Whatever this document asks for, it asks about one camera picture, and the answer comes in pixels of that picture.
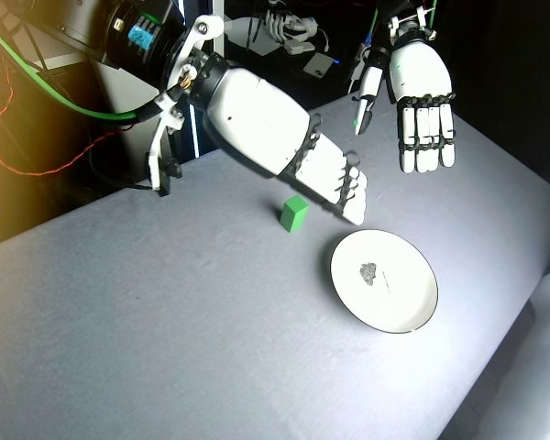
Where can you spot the grey table cloth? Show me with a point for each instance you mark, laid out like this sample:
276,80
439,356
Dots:
165,321

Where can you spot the white plate with dark rim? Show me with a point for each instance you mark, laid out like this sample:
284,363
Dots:
394,302

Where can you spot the green block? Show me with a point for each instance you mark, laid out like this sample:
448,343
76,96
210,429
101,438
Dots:
293,215

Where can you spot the small white box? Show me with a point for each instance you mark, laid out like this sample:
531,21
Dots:
297,47

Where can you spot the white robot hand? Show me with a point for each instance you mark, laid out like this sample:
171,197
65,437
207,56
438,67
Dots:
256,124
417,69

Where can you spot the spare white robot hand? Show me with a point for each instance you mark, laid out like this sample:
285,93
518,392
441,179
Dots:
298,25

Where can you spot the flat grey card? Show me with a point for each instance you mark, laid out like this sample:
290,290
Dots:
317,65

